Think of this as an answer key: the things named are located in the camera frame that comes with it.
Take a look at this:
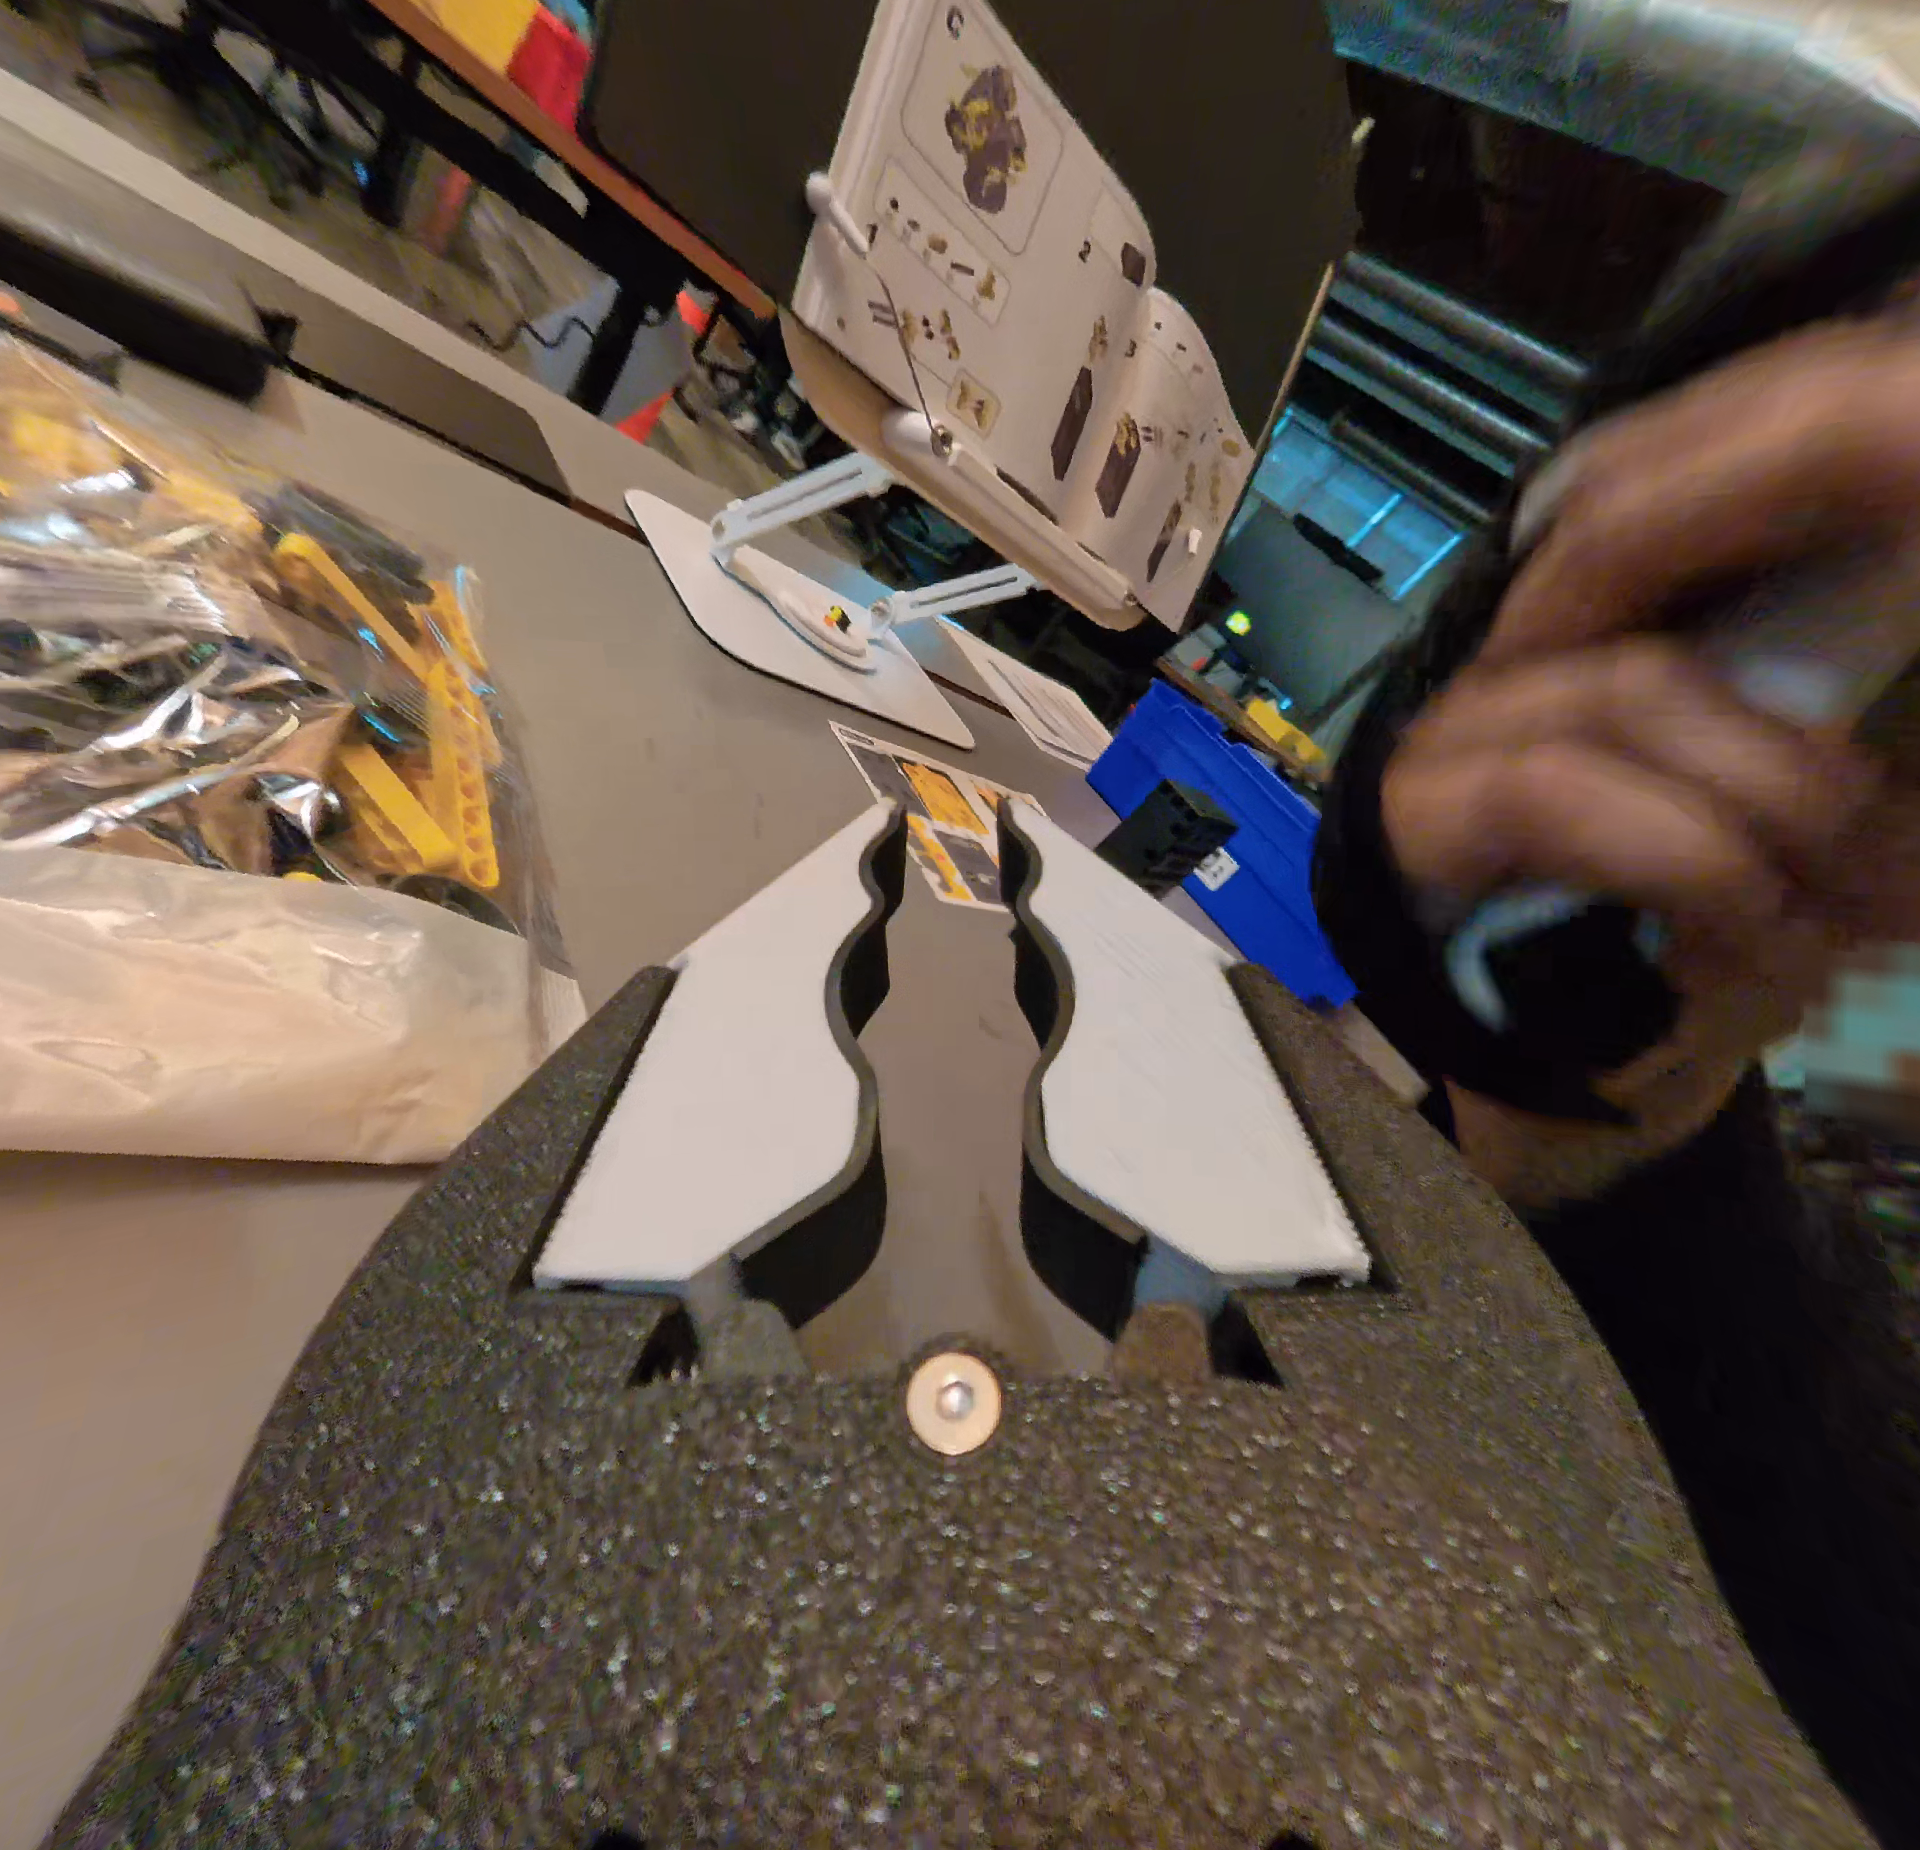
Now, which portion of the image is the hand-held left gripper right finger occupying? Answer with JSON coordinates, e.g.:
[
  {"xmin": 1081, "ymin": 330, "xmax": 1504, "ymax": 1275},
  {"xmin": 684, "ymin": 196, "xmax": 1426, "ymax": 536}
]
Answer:
[{"xmin": 998, "ymin": 799, "xmax": 1376, "ymax": 1334}]

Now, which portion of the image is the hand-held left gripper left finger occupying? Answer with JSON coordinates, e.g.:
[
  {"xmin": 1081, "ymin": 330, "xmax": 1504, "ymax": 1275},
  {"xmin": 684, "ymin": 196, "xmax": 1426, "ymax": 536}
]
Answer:
[{"xmin": 532, "ymin": 799, "xmax": 907, "ymax": 1319}]

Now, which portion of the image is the blue plastic bin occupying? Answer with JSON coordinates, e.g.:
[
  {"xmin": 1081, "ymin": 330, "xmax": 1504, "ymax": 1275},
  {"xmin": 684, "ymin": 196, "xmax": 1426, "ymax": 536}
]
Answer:
[{"xmin": 1083, "ymin": 679, "xmax": 1359, "ymax": 1013}]

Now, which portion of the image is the black toy brick frame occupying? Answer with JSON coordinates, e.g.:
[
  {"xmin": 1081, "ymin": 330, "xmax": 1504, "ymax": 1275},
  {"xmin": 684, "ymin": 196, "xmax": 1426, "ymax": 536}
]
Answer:
[{"xmin": 1094, "ymin": 778, "xmax": 1239, "ymax": 896}]

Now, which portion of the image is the person's right forearm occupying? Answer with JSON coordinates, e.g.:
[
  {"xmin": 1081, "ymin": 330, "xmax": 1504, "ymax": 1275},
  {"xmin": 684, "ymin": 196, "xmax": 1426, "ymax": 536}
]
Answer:
[{"xmin": 1432, "ymin": 1061, "xmax": 1920, "ymax": 1850}]

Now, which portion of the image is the person's right hand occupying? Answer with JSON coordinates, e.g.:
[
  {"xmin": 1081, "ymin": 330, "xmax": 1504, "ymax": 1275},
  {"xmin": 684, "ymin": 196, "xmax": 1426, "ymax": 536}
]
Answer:
[{"xmin": 1380, "ymin": 310, "xmax": 1920, "ymax": 1115}]

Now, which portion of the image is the yellow black sticker sheet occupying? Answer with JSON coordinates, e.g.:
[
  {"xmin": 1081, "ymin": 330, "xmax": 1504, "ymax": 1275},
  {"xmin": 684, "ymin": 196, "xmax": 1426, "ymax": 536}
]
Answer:
[{"xmin": 829, "ymin": 722, "xmax": 1044, "ymax": 911}]

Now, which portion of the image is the white printed paper sheet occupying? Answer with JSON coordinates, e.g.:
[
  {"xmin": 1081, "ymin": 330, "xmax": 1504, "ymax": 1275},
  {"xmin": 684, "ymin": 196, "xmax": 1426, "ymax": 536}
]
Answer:
[{"xmin": 938, "ymin": 611, "xmax": 1117, "ymax": 773}]

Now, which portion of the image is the white book stand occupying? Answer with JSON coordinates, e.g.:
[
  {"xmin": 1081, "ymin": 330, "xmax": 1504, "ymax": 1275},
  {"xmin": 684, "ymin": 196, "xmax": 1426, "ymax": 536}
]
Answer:
[{"xmin": 623, "ymin": 169, "xmax": 1158, "ymax": 748}]

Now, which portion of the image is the white paper bag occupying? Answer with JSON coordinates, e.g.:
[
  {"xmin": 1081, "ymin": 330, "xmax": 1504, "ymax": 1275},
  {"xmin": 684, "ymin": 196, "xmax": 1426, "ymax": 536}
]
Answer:
[{"xmin": 0, "ymin": 845, "xmax": 588, "ymax": 1169}]

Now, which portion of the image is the clear bag of yellow parts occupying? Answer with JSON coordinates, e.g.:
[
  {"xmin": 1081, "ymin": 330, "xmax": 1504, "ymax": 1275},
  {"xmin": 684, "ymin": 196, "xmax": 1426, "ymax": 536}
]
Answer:
[{"xmin": 0, "ymin": 336, "xmax": 578, "ymax": 965}]

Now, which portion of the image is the orange traffic cone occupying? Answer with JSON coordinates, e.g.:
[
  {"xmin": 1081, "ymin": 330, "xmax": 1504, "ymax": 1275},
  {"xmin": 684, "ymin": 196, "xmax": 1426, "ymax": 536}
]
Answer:
[{"xmin": 623, "ymin": 289, "xmax": 724, "ymax": 441}]

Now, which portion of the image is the open instruction booklet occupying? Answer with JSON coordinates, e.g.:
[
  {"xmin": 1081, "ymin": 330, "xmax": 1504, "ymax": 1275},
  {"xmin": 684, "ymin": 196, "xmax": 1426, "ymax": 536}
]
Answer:
[{"xmin": 791, "ymin": 0, "xmax": 1254, "ymax": 631}]

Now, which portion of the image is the black monitor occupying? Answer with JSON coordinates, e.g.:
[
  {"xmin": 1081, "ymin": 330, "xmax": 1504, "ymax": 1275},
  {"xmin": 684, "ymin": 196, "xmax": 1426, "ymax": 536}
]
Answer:
[{"xmin": 578, "ymin": 0, "xmax": 1359, "ymax": 635}]

